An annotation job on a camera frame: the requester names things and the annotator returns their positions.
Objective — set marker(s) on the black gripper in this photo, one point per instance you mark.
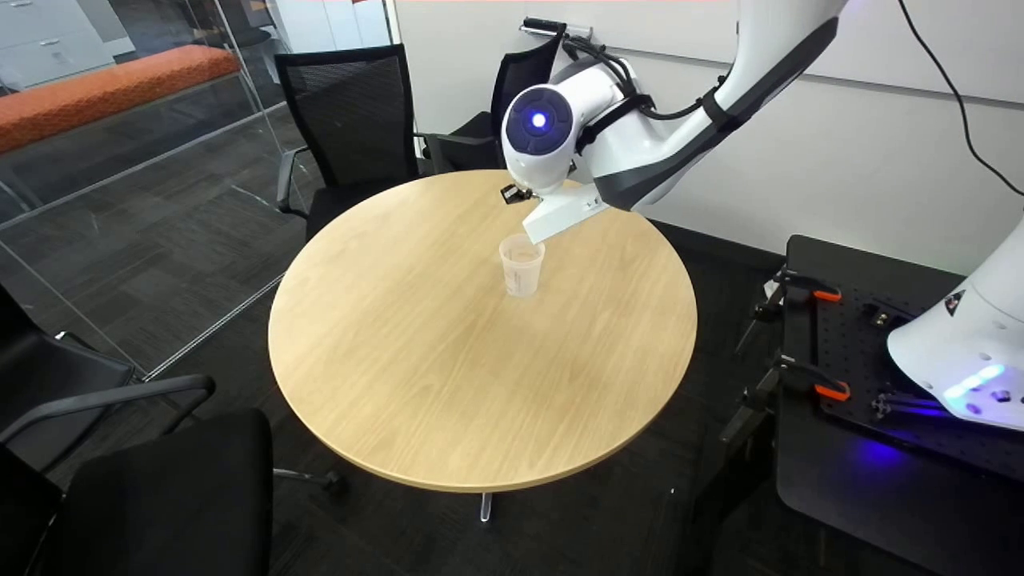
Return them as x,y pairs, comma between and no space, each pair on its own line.
517,193

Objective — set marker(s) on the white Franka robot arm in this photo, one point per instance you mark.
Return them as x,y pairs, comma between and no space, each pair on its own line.
769,52

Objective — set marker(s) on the translucent plastic cup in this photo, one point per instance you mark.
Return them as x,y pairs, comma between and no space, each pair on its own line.
522,274

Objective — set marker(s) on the black mesh office chair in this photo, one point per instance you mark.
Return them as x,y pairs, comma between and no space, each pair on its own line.
467,145
354,115

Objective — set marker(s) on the whiteboard tray with eraser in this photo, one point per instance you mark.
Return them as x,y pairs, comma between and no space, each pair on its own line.
544,22

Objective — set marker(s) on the orange upholstered bench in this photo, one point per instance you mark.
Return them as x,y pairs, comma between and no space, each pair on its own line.
107,90

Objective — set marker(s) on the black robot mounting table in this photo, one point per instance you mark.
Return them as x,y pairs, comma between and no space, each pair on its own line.
854,492

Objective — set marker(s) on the black office chair grey armrest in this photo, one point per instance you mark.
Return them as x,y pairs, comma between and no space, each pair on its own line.
160,500
53,373

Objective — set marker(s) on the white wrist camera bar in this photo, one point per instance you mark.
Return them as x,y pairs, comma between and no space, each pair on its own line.
565,219

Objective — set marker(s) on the metal table pedestal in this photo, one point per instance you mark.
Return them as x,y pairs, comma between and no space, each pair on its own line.
485,506

